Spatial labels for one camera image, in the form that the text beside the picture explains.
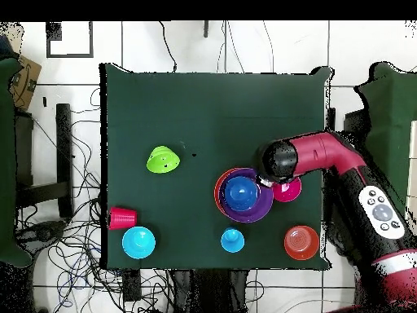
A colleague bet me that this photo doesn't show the magenta bowl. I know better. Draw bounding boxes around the magenta bowl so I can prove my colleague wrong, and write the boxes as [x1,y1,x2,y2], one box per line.
[272,176,303,204]

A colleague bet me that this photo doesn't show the purple bowl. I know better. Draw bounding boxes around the purple bowl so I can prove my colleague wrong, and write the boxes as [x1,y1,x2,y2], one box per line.
[217,168,274,224]

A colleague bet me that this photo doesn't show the dark blue bowl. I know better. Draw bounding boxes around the dark blue bowl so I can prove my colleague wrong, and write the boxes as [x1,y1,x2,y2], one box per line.
[223,175,261,213]

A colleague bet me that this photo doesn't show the wide orange bowl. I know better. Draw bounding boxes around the wide orange bowl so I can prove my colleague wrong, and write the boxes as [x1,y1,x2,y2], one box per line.
[213,168,245,219]

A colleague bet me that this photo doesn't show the light blue cup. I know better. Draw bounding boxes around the light blue cup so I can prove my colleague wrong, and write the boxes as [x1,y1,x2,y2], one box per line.
[220,227,246,254]

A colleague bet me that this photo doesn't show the small green bowl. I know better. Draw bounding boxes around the small green bowl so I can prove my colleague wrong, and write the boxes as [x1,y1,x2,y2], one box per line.
[146,145,181,174]

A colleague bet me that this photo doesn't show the light blue bowl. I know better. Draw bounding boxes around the light blue bowl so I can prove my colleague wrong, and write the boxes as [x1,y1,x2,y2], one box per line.
[121,226,157,260]

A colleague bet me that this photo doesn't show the red cup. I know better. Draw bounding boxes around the red cup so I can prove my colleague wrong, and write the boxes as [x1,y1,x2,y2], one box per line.
[108,206,138,231]

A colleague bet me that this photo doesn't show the deep orange bowl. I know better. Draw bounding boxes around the deep orange bowl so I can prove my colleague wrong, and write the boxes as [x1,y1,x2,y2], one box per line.
[283,225,321,262]

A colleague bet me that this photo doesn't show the dark green tablecloth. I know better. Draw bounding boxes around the dark green tablecloth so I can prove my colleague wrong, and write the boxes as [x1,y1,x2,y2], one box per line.
[99,62,333,271]

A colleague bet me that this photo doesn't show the black metal stand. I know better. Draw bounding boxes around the black metal stand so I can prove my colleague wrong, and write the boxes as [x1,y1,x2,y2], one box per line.
[14,103,74,218]
[323,107,371,138]

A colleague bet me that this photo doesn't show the green cloth side table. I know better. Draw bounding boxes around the green cloth side table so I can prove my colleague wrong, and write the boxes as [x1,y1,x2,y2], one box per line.
[353,61,417,209]
[0,57,33,268]

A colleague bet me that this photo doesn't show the black box on floor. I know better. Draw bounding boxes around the black box on floor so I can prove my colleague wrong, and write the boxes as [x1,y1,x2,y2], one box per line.
[122,268,142,302]

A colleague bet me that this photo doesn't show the grey machine base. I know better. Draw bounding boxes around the grey machine base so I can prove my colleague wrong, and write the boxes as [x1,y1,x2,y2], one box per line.
[15,220,68,252]

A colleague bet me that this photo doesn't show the cardboard box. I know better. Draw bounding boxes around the cardboard box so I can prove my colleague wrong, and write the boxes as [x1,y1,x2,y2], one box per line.
[9,55,42,112]

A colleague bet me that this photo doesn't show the black cable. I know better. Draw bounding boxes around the black cable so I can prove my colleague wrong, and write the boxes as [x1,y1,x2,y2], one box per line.
[158,21,178,73]

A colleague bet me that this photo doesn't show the tangle of black cables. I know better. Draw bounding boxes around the tangle of black cables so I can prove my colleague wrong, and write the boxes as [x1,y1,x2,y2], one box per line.
[14,87,183,313]

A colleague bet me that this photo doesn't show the black square frame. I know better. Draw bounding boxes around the black square frame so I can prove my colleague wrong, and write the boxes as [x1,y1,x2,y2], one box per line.
[46,21,94,59]

